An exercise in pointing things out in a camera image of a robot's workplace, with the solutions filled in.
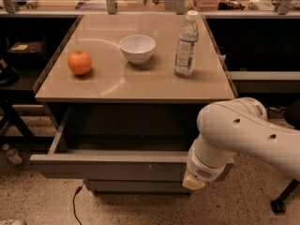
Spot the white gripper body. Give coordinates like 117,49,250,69
187,147,229,182

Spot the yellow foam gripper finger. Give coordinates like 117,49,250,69
182,171,205,190

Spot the grey top drawer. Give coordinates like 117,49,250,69
29,104,235,183

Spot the grey drawer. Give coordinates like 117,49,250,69
83,180,191,194
29,104,235,183

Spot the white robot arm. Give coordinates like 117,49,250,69
183,97,300,190

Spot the grey drawer cabinet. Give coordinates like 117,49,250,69
32,12,238,196

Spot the grey bottom drawer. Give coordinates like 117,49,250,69
83,180,191,194

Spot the clear plastic water bottle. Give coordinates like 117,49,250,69
174,10,199,77

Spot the white bowl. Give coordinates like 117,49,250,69
119,35,156,65

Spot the orange fruit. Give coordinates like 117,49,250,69
67,50,92,76

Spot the small jar on floor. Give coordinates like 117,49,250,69
2,143,23,165

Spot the black side table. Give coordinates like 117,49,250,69
0,40,53,144

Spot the black floor cable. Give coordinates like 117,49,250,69
71,185,83,225

